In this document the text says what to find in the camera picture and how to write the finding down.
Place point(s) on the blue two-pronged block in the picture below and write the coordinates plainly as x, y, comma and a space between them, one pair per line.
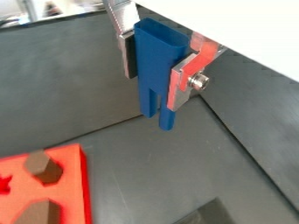
160, 47

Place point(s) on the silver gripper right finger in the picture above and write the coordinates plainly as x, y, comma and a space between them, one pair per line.
187, 75

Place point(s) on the brown hexagonal peg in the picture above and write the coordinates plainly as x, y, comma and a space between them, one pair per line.
43, 167

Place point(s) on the brown heart-shaped peg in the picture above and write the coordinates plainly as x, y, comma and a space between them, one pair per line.
41, 212

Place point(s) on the red shape-sorting board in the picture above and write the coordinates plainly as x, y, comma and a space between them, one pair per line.
69, 192

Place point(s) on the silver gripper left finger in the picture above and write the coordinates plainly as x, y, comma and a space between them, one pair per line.
124, 16

